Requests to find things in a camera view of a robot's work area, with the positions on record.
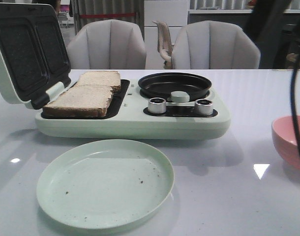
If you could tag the grey upholstered chair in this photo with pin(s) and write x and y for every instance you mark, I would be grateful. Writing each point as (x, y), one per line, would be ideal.
(108, 44)
(214, 45)

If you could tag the mint green pan handle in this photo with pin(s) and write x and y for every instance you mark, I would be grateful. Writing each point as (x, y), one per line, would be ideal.
(179, 97)

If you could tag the beige plastic chair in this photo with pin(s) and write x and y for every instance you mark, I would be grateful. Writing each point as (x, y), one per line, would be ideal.
(164, 43)

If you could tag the red barrier tape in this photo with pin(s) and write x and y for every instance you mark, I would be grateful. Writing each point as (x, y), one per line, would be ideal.
(113, 15)

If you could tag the black round frying pan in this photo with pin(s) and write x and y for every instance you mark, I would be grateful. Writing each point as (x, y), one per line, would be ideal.
(163, 84)

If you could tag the right grey upholstered chair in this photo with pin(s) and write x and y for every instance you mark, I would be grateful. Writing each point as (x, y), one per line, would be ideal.
(214, 45)

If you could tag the left silver control knob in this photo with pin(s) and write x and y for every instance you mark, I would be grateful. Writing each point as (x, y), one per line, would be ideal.
(157, 105)

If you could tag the breakfast maker hinged lid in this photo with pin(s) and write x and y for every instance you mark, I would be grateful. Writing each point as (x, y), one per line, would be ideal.
(34, 65)

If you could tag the white cabinet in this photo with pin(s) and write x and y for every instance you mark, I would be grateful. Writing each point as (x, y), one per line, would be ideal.
(163, 19)

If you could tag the pink plastic bowl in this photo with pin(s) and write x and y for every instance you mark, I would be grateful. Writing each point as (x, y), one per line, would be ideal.
(284, 140)

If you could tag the left grey upholstered chair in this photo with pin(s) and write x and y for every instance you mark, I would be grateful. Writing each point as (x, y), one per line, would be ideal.
(108, 44)

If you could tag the bread slice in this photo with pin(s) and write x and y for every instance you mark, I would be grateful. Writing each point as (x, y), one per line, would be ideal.
(101, 78)
(81, 101)

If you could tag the dark grey sideboard counter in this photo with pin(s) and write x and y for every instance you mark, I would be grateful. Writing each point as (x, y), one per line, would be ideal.
(268, 46)

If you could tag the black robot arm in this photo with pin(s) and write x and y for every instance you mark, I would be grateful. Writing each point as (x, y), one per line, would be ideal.
(263, 18)

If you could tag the mint green round plate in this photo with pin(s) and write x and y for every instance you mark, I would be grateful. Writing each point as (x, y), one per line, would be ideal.
(106, 185)

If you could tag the mint green breakfast maker base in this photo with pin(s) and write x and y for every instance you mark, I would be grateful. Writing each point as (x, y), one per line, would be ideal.
(131, 121)

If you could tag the right silver control knob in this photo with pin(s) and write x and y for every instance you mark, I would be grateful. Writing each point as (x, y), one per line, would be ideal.
(203, 107)

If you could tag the silver control knob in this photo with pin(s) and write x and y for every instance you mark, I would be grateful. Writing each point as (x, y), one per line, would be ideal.
(203, 107)
(157, 105)

